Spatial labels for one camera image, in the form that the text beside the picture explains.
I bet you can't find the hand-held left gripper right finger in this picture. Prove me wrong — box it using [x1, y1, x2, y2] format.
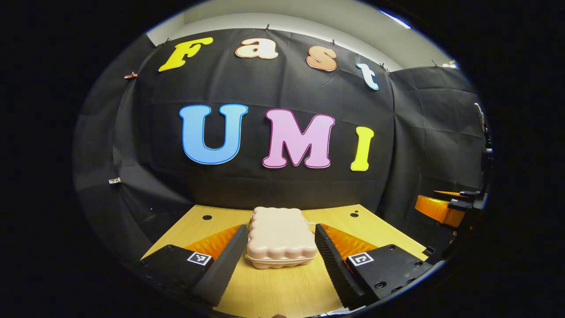
[314, 223, 435, 310]

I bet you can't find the black backdrop cloth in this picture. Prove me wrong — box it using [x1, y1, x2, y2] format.
[73, 27, 486, 265]

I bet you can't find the pink suitcase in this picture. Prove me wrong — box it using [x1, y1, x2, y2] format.
[245, 207, 318, 270]

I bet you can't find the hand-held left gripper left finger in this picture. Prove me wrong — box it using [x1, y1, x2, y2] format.
[140, 224, 249, 307]

